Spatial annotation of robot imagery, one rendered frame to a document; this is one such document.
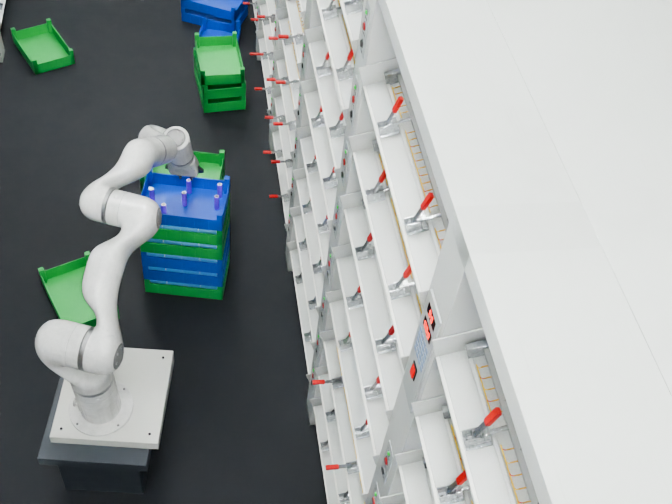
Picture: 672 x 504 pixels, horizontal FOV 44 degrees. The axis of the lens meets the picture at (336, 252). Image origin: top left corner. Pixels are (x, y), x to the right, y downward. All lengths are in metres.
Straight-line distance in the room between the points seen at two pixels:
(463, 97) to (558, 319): 0.46
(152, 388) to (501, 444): 1.57
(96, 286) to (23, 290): 1.11
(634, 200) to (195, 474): 1.93
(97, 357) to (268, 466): 0.87
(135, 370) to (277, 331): 0.69
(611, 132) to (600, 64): 0.19
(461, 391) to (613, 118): 0.53
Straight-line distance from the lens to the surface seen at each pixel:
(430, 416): 1.53
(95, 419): 2.60
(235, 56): 4.12
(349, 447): 2.36
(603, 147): 1.42
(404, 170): 1.63
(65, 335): 2.30
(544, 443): 1.03
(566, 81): 1.54
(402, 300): 1.67
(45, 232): 3.57
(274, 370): 3.09
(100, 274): 2.30
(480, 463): 1.28
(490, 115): 1.41
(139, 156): 2.35
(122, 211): 2.32
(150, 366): 2.71
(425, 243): 1.51
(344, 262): 2.22
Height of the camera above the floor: 2.60
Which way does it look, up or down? 49 degrees down
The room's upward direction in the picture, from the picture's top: 9 degrees clockwise
